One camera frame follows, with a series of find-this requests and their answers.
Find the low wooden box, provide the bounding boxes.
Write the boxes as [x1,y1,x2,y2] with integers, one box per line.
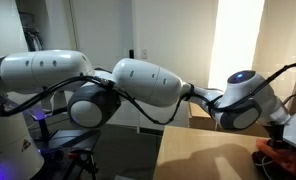
[187,101,219,131]

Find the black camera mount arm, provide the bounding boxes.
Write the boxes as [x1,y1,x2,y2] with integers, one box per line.
[36,106,71,141]

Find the orange towel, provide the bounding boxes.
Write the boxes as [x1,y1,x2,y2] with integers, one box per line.
[256,138,296,180]

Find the hanging dark clothes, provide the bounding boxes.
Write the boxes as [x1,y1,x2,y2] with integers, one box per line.
[21,28,46,53]

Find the black folding workbench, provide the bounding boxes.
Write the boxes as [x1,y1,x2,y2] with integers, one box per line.
[31,129,102,180]

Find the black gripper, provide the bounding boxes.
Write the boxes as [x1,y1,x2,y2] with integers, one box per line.
[267,122,288,151]

